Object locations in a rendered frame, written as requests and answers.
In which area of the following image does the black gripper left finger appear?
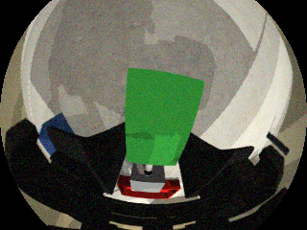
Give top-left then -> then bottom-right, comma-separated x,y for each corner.
47,123 -> 127,195

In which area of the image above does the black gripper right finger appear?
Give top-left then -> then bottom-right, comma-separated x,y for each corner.
177,131 -> 254,199

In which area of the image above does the blue tray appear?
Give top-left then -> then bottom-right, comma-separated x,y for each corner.
38,112 -> 73,154

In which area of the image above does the red tray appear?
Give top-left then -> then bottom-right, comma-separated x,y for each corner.
116,175 -> 181,199

